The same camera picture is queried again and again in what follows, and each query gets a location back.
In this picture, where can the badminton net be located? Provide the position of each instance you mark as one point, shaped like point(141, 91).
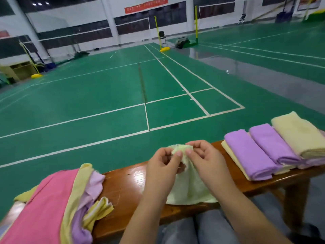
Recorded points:
point(96, 29)

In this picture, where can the yellow white striped cloth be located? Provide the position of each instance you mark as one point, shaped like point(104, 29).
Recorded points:
point(99, 210)

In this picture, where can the red wall poster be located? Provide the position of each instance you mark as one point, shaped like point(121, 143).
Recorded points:
point(310, 2)

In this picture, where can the red wall banner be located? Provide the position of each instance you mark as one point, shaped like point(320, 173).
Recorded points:
point(4, 34)
point(146, 5)

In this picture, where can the hot pink towel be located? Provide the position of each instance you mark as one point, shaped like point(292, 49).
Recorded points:
point(40, 211)

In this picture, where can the purple towel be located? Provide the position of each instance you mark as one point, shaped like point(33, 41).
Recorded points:
point(81, 227)
point(251, 152)
point(274, 142)

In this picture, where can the person's left hand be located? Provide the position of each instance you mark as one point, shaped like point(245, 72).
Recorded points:
point(162, 170)

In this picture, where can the person's right hand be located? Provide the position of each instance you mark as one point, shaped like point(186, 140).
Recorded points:
point(208, 165)

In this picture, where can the black sports bag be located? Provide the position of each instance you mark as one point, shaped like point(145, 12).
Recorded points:
point(182, 43)

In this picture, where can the light pink towel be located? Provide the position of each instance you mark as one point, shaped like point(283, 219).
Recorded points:
point(315, 162)
point(95, 183)

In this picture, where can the pale yellow towel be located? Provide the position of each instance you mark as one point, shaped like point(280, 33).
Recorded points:
point(73, 200)
point(299, 132)
point(231, 155)
point(283, 169)

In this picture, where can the light green striped towel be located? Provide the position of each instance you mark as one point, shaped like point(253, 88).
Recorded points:
point(190, 188)

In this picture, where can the person's left forearm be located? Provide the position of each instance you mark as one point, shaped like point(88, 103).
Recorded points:
point(144, 221)

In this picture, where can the person's grey trousers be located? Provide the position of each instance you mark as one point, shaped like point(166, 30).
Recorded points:
point(213, 228)

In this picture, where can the brown wooden bench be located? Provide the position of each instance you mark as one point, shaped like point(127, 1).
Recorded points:
point(132, 190)

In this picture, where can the dark folding chair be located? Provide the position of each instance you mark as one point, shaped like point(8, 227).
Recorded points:
point(162, 35)

